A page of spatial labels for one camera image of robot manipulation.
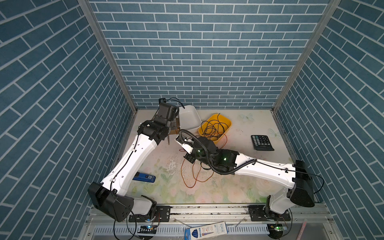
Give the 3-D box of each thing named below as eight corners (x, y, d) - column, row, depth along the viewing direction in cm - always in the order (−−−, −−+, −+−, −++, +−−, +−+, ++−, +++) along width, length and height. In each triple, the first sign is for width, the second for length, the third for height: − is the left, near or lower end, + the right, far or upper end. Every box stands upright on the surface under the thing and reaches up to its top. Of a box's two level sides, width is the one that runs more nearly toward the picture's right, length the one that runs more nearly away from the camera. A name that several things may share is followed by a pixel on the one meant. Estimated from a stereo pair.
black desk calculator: (255, 150, 100) (256, 148, 98) (251, 137, 107) (252, 135, 105) (272, 150, 100) (273, 148, 98) (267, 137, 107) (268, 135, 105)
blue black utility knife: (136, 180, 87) (133, 177, 83) (138, 174, 89) (136, 171, 85) (154, 183, 86) (152, 180, 82) (156, 177, 88) (154, 174, 85)
